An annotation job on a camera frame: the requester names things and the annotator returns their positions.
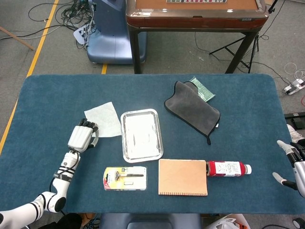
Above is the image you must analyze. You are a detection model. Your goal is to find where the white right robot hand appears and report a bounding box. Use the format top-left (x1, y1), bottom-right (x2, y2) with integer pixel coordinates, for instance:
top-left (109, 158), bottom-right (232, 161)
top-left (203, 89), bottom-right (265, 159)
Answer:
top-left (272, 140), bottom-right (305, 198)

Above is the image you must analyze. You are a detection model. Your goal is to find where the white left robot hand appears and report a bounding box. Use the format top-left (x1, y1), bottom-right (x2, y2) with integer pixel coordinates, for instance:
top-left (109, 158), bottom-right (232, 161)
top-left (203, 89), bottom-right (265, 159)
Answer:
top-left (67, 118), bottom-right (100, 153)

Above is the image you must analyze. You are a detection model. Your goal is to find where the white tissue sheet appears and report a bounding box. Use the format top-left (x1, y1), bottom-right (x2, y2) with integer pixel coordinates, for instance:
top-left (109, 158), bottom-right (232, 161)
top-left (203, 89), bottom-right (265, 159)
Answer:
top-left (84, 102), bottom-right (122, 138)

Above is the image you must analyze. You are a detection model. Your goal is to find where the silver metal tray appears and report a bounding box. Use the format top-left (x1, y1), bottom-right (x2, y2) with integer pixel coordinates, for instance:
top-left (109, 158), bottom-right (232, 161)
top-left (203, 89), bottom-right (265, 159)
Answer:
top-left (120, 108), bottom-right (164, 164)

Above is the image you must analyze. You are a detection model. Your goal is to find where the white sneaker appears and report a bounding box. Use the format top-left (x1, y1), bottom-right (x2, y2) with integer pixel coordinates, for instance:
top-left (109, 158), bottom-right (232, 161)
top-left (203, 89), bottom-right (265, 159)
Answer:
top-left (286, 124), bottom-right (305, 144)

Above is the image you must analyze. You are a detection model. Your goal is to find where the blue felt table cover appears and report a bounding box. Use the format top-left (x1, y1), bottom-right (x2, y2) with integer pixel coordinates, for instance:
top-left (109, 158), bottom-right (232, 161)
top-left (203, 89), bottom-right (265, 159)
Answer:
top-left (0, 73), bottom-right (305, 214)

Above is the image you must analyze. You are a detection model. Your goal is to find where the black floor pedal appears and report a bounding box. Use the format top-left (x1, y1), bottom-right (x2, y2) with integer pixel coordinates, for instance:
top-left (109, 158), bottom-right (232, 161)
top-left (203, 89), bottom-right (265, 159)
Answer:
top-left (284, 112), bottom-right (305, 129)

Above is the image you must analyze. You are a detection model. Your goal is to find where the yellow razor blister pack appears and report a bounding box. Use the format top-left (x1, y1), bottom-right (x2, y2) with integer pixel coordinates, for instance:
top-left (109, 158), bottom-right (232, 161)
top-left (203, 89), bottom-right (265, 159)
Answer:
top-left (103, 166), bottom-right (148, 191)

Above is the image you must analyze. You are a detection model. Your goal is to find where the red label drink bottle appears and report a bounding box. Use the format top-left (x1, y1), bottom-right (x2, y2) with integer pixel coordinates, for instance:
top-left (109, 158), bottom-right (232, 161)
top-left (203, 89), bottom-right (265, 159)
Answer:
top-left (205, 160), bottom-right (253, 177)

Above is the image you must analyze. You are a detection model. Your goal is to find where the white power strip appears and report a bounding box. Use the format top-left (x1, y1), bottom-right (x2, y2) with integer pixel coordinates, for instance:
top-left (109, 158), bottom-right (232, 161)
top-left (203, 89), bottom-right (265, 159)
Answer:
top-left (283, 79), bottom-right (305, 95)

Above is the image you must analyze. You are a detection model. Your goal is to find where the black bag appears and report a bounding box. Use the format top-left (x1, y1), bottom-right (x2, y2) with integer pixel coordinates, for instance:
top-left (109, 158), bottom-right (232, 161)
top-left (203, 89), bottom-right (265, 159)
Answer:
top-left (38, 213), bottom-right (83, 229)

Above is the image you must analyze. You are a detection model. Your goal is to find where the white plastic bag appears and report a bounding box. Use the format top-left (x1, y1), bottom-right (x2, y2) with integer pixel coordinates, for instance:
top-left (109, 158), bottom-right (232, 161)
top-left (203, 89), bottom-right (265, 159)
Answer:
top-left (206, 214), bottom-right (251, 229)

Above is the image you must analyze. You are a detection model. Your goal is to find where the blue machine base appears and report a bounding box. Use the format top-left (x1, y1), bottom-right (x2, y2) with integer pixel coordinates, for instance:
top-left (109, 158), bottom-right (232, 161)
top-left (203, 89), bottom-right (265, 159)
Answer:
top-left (86, 0), bottom-right (147, 64)

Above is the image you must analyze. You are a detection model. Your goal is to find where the blue grey robot torso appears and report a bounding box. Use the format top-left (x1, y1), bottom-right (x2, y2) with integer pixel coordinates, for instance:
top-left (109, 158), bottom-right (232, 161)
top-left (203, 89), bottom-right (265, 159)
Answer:
top-left (99, 213), bottom-right (203, 229)

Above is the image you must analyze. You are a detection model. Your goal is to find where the brown spiral notebook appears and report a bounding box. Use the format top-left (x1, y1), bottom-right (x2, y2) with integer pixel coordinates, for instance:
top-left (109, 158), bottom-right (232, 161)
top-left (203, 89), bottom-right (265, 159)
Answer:
top-left (158, 159), bottom-right (209, 197)

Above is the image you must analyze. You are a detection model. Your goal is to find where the grey microfibre towel black trim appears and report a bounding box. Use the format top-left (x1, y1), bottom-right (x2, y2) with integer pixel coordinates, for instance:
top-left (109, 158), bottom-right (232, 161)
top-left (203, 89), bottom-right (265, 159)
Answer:
top-left (163, 81), bottom-right (221, 146)

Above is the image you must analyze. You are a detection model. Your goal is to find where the wooden pole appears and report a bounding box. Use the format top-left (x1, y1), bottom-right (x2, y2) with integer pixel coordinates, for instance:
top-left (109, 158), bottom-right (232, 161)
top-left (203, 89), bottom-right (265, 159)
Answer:
top-left (0, 26), bottom-right (35, 51)

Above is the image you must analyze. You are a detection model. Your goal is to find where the green wipes packet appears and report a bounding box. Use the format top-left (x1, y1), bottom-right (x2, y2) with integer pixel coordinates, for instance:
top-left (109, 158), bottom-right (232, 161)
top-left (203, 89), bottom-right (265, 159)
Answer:
top-left (189, 76), bottom-right (216, 103)

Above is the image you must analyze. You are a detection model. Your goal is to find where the black tripod stand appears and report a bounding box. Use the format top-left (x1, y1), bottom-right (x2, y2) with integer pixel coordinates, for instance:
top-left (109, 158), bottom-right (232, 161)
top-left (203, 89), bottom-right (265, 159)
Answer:
top-left (209, 0), bottom-right (279, 74)

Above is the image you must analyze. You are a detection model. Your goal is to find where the brown mahjong table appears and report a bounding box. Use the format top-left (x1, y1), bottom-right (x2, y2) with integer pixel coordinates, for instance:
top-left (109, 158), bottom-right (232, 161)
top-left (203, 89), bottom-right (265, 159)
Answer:
top-left (125, 0), bottom-right (270, 74)

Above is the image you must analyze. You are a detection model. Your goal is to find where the white face mahjong tile row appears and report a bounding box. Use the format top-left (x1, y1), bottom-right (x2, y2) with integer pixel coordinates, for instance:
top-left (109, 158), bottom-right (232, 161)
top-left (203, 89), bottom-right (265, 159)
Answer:
top-left (166, 0), bottom-right (227, 4)

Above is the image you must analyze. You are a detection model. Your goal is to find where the white coiled cable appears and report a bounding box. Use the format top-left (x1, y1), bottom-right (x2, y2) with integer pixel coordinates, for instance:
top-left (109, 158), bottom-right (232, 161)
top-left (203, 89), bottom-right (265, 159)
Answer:
top-left (284, 62), bottom-right (305, 80)

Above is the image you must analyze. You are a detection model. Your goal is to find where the black floor cable bundle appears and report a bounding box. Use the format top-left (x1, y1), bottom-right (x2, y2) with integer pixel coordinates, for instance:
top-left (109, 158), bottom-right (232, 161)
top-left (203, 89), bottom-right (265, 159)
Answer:
top-left (28, 0), bottom-right (96, 50)

